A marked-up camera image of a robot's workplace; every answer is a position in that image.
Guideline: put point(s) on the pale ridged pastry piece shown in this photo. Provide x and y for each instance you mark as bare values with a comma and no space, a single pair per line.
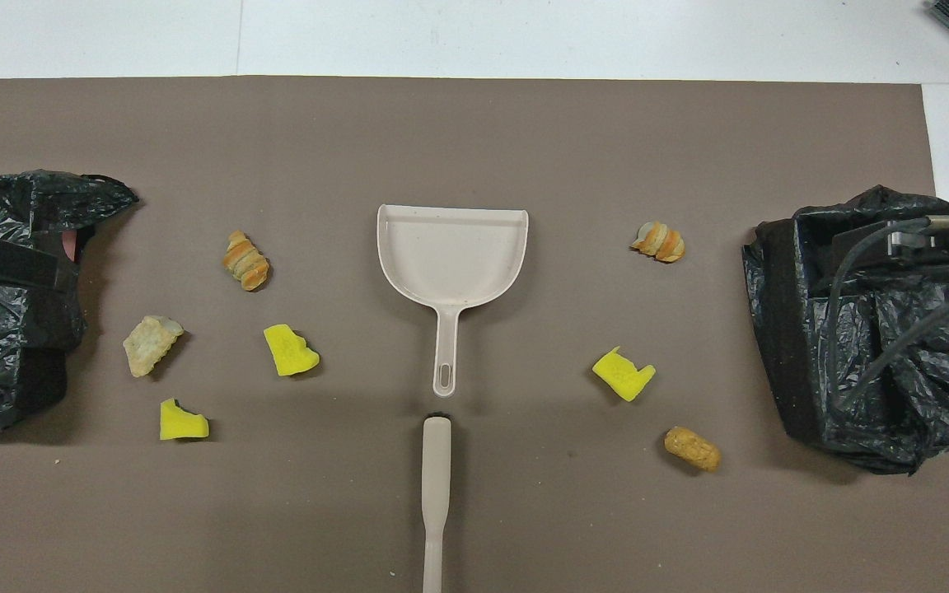
147,346

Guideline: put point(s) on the orange striped pastry piece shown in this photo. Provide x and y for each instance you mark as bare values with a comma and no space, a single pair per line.
661,242
245,262

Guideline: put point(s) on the yellow sponge piece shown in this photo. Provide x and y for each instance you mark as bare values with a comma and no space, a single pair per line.
287,350
180,422
623,377

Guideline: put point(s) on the golden fried nugget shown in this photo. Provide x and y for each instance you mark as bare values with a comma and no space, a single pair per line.
692,449

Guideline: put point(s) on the beige plastic dustpan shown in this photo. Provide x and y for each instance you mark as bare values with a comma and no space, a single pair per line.
450,255

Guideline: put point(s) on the brown table mat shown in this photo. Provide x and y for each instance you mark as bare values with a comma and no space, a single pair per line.
524,132

